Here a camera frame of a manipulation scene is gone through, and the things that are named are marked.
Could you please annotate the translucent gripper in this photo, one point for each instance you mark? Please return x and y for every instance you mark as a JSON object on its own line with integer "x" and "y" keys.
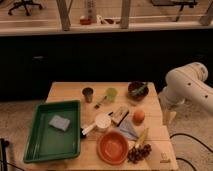
{"x": 168, "y": 116}

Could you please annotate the orange plastic bowl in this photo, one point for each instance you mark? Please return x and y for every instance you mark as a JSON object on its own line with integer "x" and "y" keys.
{"x": 112, "y": 148}

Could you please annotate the blue sponge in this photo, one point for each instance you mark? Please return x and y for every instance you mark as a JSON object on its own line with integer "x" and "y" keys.
{"x": 59, "y": 122}

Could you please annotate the yellow banana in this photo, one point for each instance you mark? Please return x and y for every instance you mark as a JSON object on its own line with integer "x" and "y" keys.
{"x": 142, "y": 138}

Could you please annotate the dark bowl with greens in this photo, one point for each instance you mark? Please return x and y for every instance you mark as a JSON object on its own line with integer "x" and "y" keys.
{"x": 138, "y": 90}

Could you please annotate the red object on floor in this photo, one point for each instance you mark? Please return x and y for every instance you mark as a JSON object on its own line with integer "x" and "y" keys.
{"x": 85, "y": 21}

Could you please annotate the green plastic tray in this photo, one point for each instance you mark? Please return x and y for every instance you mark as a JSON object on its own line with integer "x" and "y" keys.
{"x": 45, "y": 142}

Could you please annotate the wooden block brush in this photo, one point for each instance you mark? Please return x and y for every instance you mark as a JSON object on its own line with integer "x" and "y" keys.
{"x": 119, "y": 115}

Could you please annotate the black office chair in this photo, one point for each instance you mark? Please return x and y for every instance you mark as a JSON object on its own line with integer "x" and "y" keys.
{"x": 25, "y": 4}

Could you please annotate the small dark brush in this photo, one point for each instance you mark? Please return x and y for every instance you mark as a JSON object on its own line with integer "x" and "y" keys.
{"x": 100, "y": 103}

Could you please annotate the white measuring cup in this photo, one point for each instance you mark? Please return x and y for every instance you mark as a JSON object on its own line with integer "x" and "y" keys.
{"x": 102, "y": 122}

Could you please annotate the purple grape bunch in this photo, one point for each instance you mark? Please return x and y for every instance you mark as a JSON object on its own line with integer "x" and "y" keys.
{"x": 138, "y": 154}

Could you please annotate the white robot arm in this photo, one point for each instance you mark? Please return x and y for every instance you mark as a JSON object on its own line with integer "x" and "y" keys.
{"x": 185, "y": 83}

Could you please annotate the orange apple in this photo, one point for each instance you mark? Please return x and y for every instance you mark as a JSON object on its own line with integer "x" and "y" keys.
{"x": 138, "y": 116}

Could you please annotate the green plastic cup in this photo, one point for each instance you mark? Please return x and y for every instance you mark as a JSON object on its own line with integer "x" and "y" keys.
{"x": 111, "y": 94}

